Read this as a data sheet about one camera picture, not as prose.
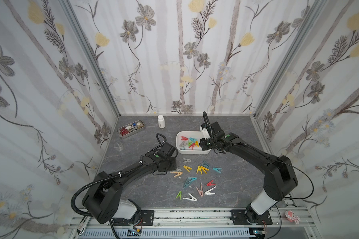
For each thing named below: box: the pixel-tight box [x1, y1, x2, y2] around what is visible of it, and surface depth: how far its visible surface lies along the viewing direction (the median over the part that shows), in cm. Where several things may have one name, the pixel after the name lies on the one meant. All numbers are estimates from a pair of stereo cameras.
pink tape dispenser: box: [284, 210, 301, 225], surface depth 73 cm
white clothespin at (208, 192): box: [203, 186, 217, 196], surface depth 84 cm
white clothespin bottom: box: [182, 192, 198, 202], surface depth 81 cm
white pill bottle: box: [157, 114, 166, 129], surface depth 110 cm
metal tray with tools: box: [116, 119, 146, 140], surface depth 113 cm
